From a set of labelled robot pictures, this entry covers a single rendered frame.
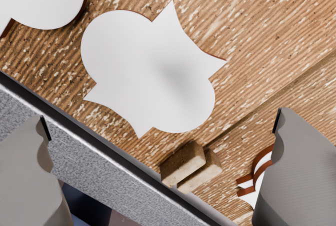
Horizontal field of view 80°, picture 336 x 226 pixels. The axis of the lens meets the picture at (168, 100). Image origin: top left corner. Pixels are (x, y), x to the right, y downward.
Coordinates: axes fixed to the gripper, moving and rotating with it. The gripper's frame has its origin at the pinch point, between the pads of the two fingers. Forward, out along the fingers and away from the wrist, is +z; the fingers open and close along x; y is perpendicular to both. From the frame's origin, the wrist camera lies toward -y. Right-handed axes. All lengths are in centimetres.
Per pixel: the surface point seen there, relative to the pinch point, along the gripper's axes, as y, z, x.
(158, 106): 4.0, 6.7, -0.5
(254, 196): 17.4, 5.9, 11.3
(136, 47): -1.9, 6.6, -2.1
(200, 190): 18.2, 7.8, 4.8
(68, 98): 3.3, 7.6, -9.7
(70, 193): 43, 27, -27
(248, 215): 24.5, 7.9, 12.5
